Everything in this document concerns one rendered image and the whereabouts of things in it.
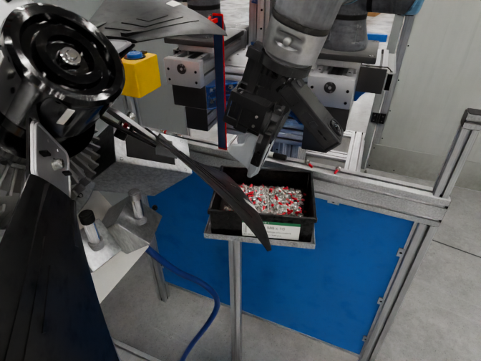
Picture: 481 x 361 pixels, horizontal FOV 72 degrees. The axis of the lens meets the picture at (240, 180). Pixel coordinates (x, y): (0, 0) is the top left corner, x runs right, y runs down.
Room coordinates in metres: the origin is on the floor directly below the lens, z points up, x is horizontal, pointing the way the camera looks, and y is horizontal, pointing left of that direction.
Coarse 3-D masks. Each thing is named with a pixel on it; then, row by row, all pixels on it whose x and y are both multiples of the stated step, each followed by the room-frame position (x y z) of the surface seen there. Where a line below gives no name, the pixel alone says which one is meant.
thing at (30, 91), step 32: (0, 32) 0.32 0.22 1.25; (32, 32) 0.35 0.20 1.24; (64, 32) 0.37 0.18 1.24; (96, 32) 0.40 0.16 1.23; (32, 64) 0.32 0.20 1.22; (64, 64) 0.34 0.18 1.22; (96, 64) 0.36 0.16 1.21; (0, 96) 0.31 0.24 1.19; (32, 96) 0.30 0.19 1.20; (64, 96) 0.30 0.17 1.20; (96, 96) 0.33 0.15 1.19; (0, 128) 0.33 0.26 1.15; (64, 128) 0.32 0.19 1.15
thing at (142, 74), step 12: (132, 60) 0.86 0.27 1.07; (144, 60) 0.87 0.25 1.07; (156, 60) 0.91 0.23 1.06; (132, 72) 0.83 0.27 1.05; (144, 72) 0.86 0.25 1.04; (156, 72) 0.91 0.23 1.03; (132, 84) 0.83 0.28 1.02; (144, 84) 0.85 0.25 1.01; (156, 84) 0.90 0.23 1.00; (132, 96) 0.84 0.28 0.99
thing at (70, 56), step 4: (64, 48) 0.35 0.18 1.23; (68, 48) 0.36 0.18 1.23; (60, 52) 0.35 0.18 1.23; (64, 52) 0.35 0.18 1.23; (68, 52) 0.35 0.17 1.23; (72, 52) 0.35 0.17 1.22; (76, 52) 0.36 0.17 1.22; (64, 56) 0.35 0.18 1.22; (68, 56) 0.35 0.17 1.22; (72, 56) 0.35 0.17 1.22; (76, 56) 0.35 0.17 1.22; (80, 56) 0.36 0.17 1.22; (64, 60) 0.34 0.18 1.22; (68, 60) 0.34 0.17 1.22; (72, 60) 0.35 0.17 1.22; (76, 60) 0.35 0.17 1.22; (80, 60) 0.35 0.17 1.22; (72, 64) 0.34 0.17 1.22; (76, 64) 0.35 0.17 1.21
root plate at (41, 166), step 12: (36, 120) 0.30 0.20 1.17; (36, 132) 0.29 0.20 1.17; (48, 132) 0.31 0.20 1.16; (36, 144) 0.28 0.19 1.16; (48, 144) 0.30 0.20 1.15; (36, 156) 0.27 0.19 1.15; (48, 156) 0.29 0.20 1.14; (60, 156) 0.32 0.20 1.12; (36, 168) 0.26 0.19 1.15; (48, 168) 0.28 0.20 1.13; (48, 180) 0.27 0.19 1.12; (60, 180) 0.30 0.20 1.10
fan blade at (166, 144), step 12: (168, 144) 0.38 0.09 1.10; (180, 156) 0.36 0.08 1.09; (192, 168) 0.36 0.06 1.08; (204, 168) 0.40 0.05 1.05; (204, 180) 0.35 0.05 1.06; (216, 180) 0.39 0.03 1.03; (228, 180) 0.49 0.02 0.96; (216, 192) 0.35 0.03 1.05; (228, 192) 0.39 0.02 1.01; (240, 192) 0.47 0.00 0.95; (228, 204) 0.34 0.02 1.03; (240, 204) 0.38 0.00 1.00; (240, 216) 0.34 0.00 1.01; (252, 216) 0.38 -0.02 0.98; (252, 228) 0.34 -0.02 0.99; (264, 228) 0.38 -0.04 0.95; (264, 240) 0.34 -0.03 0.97
